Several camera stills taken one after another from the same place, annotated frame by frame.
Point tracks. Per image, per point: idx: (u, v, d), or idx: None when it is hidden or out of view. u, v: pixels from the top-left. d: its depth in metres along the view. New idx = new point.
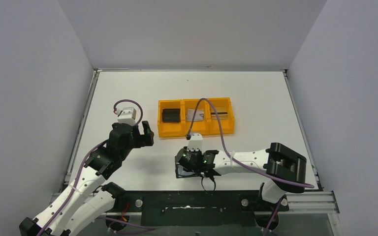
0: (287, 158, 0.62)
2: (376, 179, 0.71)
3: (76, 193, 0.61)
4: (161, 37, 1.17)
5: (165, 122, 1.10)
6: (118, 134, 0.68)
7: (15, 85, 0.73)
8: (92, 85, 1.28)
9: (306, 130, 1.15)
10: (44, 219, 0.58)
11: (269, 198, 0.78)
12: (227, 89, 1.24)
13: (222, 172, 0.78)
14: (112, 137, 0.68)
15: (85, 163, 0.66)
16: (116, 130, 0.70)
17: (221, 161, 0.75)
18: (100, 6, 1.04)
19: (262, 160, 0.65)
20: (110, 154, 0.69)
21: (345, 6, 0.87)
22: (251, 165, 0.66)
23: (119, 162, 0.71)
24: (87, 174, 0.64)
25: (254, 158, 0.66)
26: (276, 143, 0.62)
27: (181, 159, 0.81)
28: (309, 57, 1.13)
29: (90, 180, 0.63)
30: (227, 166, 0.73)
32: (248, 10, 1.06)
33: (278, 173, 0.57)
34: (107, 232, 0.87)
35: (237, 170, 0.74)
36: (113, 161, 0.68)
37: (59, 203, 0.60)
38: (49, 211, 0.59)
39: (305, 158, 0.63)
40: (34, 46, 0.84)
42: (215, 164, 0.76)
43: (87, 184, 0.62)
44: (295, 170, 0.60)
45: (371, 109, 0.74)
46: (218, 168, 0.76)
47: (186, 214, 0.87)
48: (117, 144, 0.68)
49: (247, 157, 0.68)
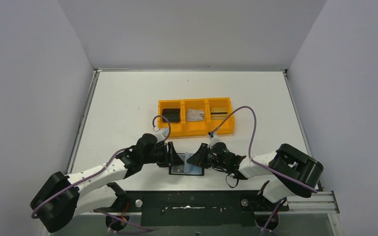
0: (298, 160, 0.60)
2: (375, 178, 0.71)
3: (105, 172, 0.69)
4: (161, 37, 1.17)
5: (165, 122, 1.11)
6: (144, 143, 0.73)
7: (15, 84, 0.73)
8: (92, 85, 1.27)
9: (305, 130, 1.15)
10: (75, 179, 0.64)
11: (269, 196, 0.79)
12: (227, 88, 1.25)
13: (245, 174, 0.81)
14: (140, 144, 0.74)
15: (116, 156, 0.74)
16: (144, 138, 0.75)
17: (245, 162, 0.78)
18: (100, 6, 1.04)
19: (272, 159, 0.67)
20: (134, 158, 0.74)
21: (345, 5, 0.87)
22: (262, 163, 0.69)
23: (139, 166, 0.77)
24: (116, 163, 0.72)
25: (266, 158, 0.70)
26: (285, 143, 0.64)
27: (220, 153, 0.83)
28: (309, 56, 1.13)
29: (118, 168, 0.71)
30: (246, 166, 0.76)
32: (248, 10, 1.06)
33: (277, 167, 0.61)
34: (107, 232, 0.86)
35: (258, 171, 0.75)
36: (136, 164, 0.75)
37: (89, 172, 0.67)
38: (80, 175, 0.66)
39: (322, 166, 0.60)
40: (34, 46, 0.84)
42: (241, 164, 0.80)
43: (115, 169, 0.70)
44: (302, 171, 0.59)
45: (371, 109, 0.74)
46: (242, 169, 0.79)
47: (186, 214, 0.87)
48: (142, 151, 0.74)
49: (261, 157, 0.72)
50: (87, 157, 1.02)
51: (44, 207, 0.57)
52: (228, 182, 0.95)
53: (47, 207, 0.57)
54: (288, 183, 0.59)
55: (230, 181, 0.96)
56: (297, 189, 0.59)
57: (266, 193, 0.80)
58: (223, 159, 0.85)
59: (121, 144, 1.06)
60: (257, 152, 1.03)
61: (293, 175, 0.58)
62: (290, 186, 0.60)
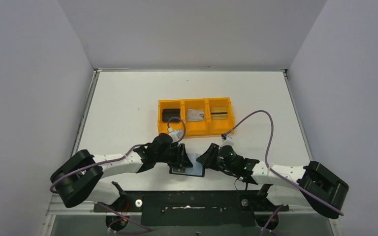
0: (326, 179, 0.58)
2: (375, 178, 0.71)
3: (125, 161, 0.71)
4: (161, 38, 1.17)
5: (165, 122, 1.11)
6: (160, 141, 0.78)
7: (15, 84, 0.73)
8: (92, 85, 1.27)
9: (305, 130, 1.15)
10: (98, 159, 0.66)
11: (273, 199, 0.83)
12: (227, 88, 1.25)
13: (258, 181, 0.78)
14: (155, 142, 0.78)
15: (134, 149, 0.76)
16: (160, 137, 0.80)
17: (260, 170, 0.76)
18: (100, 6, 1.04)
19: (298, 175, 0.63)
20: (148, 154, 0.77)
21: (345, 5, 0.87)
22: (286, 178, 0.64)
23: (152, 163, 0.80)
24: (134, 156, 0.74)
25: (290, 172, 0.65)
26: (317, 162, 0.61)
27: (227, 157, 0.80)
28: (309, 57, 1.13)
29: (136, 160, 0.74)
30: (263, 175, 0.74)
32: (248, 10, 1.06)
33: (310, 189, 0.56)
34: (107, 232, 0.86)
35: (274, 183, 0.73)
36: (150, 161, 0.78)
37: (111, 157, 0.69)
38: (102, 157, 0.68)
39: (346, 187, 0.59)
40: (34, 45, 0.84)
42: (254, 171, 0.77)
43: (133, 160, 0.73)
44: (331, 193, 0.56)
45: (372, 109, 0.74)
46: (256, 177, 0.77)
47: (186, 214, 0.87)
48: (157, 149, 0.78)
49: (284, 170, 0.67)
50: None
51: (63, 180, 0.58)
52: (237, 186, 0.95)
53: (66, 180, 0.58)
54: (315, 204, 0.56)
55: (238, 185, 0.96)
56: (322, 210, 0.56)
57: (271, 196, 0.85)
58: (231, 163, 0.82)
59: (121, 144, 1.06)
60: (255, 153, 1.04)
61: (323, 198, 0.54)
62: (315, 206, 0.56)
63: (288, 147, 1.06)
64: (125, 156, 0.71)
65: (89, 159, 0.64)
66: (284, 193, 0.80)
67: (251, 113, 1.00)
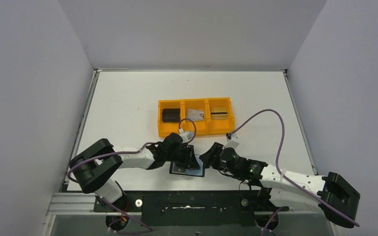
0: (343, 191, 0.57)
2: (375, 178, 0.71)
3: (140, 155, 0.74)
4: (161, 38, 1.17)
5: (165, 122, 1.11)
6: (171, 141, 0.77)
7: (15, 84, 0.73)
8: (92, 85, 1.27)
9: (305, 130, 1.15)
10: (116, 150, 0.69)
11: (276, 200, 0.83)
12: (227, 88, 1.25)
13: (265, 185, 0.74)
14: (166, 141, 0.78)
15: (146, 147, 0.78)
16: (171, 136, 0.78)
17: (270, 175, 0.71)
18: (101, 6, 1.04)
19: (317, 186, 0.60)
20: (160, 153, 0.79)
21: (345, 5, 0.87)
22: (304, 188, 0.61)
23: (161, 161, 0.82)
24: (146, 153, 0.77)
25: (308, 182, 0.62)
26: (334, 173, 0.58)
27: (230, 160, 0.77)
28: (309, 57, 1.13)
29: (149, 157, 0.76)
30: (274, 181, 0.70)
32: (248, 11, 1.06)
33: (332, 203, 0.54)
34: (107, 232, 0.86)
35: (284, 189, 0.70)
36: (159, 160, 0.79)
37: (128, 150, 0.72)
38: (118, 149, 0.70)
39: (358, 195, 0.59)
40: (34, 46, 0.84)
42: (263, 175, 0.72)
43: (146, 156, 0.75)
44: (349, 204, 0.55)
45: (371, 109, 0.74)
46: (265, 181, 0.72)
47: (186, 214, 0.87)
48: (167, 148, 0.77)
49: (300, 179, 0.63)
50: None
51: (82, 165, 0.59)
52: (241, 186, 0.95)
53: (83, 166, 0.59)
54: (334, 216, 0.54)
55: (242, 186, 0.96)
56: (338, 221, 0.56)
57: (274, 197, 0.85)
58: (235, 166, 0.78)
59: (121, 144, 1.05)
60: (255, 153, 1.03)
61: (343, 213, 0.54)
62: (333, 218, 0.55)
63: (288, 147, 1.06)
64: (140, 151, 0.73)
65: (108, 148, 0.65)
66: (288, 196, 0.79)
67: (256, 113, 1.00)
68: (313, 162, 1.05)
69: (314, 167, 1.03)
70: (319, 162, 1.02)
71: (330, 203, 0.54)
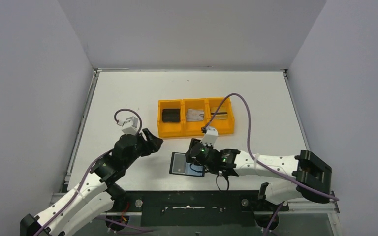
0: (315, 166, 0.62)
2: (375, 178, 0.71)
3: (78, 196, 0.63)
4: (161, 38, 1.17)
5: (165, 122, 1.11)
6: (122, 146, 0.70)
7: (15, 84, 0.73)
8: (92, 85, 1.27)
9: (305, 130, 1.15)
10: (45, 218, 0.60)
11: (273, 199, 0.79)
12: (227, 89, 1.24)
13: (240, 173, 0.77)
14: (117, 148, 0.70)
15: (91, 169, 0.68)
16: (121, 141, 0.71)
17: (244, 162, 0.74)
18: (100, 6, 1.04)
19: (290, 166, 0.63)
20: (115, 163, 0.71)
21: (345, 5, 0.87)
22: (278, 170, 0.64)
23: (121, 171, 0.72)
24: (91, 179, 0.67)
25: (281, 163, 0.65)
26: (306, 151, 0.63)
27: (199, 154, 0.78)
28: (309, 56, 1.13)
29: (94, 186, 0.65)
30: (249, 167, 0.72)
32: (248, 11, 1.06)
33: (307, 182, 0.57)
34: (107, 231, 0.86)
35: (259, 173, 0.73)
36: (117, 170, 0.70)
37: (61, 204, 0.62)
38: (51, 210, 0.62)
39: (330, 169, 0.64)
40: (34, 46, 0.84)
42: (236, 164, 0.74)
43: (90, 189, 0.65)
44: (323, 180, 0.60)
45: (371, 109, 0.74)
46: (239, 169, 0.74)
47: (186, 214, 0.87)
48: (120, 155, 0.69)
49: (274, 162, 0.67)
50: (87, 157, 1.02)
51: None
52: (219, 185, 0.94)
53: None
54: (312, 194, 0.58)
55: (221, 183, 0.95)
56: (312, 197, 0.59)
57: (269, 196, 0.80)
58: (205, 160, 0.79)
59: None
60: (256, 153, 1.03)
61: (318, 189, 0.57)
62: (311, 197, 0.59)
63: (288, 147, 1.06)
64: (76, 193, 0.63)
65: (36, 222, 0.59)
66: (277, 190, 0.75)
67: (228, 97, 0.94)
68: None
69: None
70: None
71: (305, 182, 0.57)
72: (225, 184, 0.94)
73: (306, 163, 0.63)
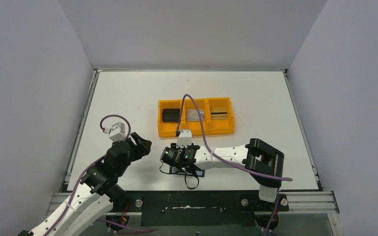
0: (266, 153, 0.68)
2: (376, 178, 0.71)
3: (70, 210, 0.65)
4: (160, 37, 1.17)
5: (165, 122, 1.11)
6: (114, 154, 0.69)
7: (14, 84, 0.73)
8: (92, 85, 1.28)
9: (306, 130, 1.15)
10: (39, 233, 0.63)
11: (268, 198, 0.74)
12: (227, 88, 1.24)
13: (202, 167, 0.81)
14: (109, 156, 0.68)
15: (81, 179, 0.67)
16: (114, 148, 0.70)
17: (203, 156, 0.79)
18: (100, 6, 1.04)
19: (241, 155, 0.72)
20: (107, 171, 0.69)
21: (345, 5, 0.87)
22: (231, 160, 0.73)
23: (114, 178, 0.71)
24: (81, 191, 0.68)
25: (234, 153, 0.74)
26: (255, 139, 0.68)
27: (163, 156, 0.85)
28: (309, 56, 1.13)
29: (85, 197, 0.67)
30: (207, 161, 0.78)
32: (248, 10, 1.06)
33: (256, 168, 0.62)
34: (107, 231, 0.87)
35: (217, 165, 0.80)
36: (109, 179, 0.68)
37: (53, 219, 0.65)
38: (44, 225, 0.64)
39: (282, 154, 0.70)
40: (34, 46, 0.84)
42: (196, 159, 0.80)
43: (81, 201, 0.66)
44: (272, 164, 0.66)
45: (371, 108, 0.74)
46: (200, 163, 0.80)
47: (186, 214, 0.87)
48: (113, 162, 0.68)
49: (227, 152, 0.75)
50: (86, 157, 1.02)
51: None
52: (190, 184, 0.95)
53: None
54: (262, 178, 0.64)
55: (193, 181, 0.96)
56: (267, 182, 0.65)
57: (263, 196, 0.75)
58: (172, 160, 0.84)
59: None
60: None
61: (267, 172, 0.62)
62: (263, 181, 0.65)
63: (288, 147, 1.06)
64: (67, 207, 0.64)
65: None
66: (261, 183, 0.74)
67: (191, 98, 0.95)
68: (313, 162, 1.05)
69: (314, 167, 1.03)
70: (319, 162, 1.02)
71: (254, 168, 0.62)
72: (196, 181, 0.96)
73: (255, 150, 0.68)
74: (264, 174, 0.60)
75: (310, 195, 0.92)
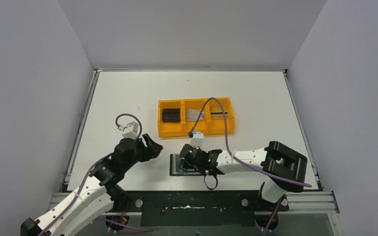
0: (287, 156, 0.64)
2: (375, 178, 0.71)
3: (78, 200, 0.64)
4: (161, 38, 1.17)
5: (165, 123, 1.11)
6: (122, 150, 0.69)
7: (14, 84, 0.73)
8: (92, 85, 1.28)
9: (305, 130, 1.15)
10: (46, 221, 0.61)
11: (269, 198, 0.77)
12: (228, 88, 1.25)
13: (224, 170, 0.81)
14: (116, 152, 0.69)
15: (90, 172, 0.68)
16: (121, 144, 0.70)
17: (224, 159, 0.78)
18: (100, 6, 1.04)
19: (260, 158, 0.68)
20: (114, 166, 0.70)
21: (346, 4, 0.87)
22: (250, 162, 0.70)
23: (121, 175, 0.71)
24: (91, 183, 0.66)
25: (253, 156, 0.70)
26: (275, 141, 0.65)
27: (187, 155, 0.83)
28: (309, 56, 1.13)
29: (93, 189, 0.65)
30: (228, 164, 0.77)
32: (248, 10, 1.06)
33: (274, 171, 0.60)
34: (107, 231, 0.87)
35: (238, 168, 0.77)
36: (116, 174, 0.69)
37: (62, 208, 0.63)
38: (51, 214, 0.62)
39: (306, 158, 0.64)
40: (34, 46, 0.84)
42: (218, 162, 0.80)
43: (90, 192, 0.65)
44: (295, 168, 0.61)
45: (371, 109, 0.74)
46: (221, 167, 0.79)
47: (185, 214, 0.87)
48: (120, 158, 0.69)
49: (247, 155, 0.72)
50: (86, 157, 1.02)
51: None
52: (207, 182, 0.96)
53: None
54: (281, 182, 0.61)
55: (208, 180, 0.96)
56: (287, 187, 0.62)
57: (265, 195, 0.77)
58: (194, 160, 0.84)
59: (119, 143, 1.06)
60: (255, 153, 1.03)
61: (287, 176, 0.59)
62: (283, 185, 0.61)
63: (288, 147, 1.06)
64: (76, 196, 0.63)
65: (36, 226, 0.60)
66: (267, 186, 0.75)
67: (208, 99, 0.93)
68: (313, 162, 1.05)
69: (314, 167, 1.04)
70: (318, 162, 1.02)
71: (272, 171, 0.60)
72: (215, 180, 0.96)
73: (275, 153, 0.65)
74: (283, 179, 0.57)
75: (309, 195, 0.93)
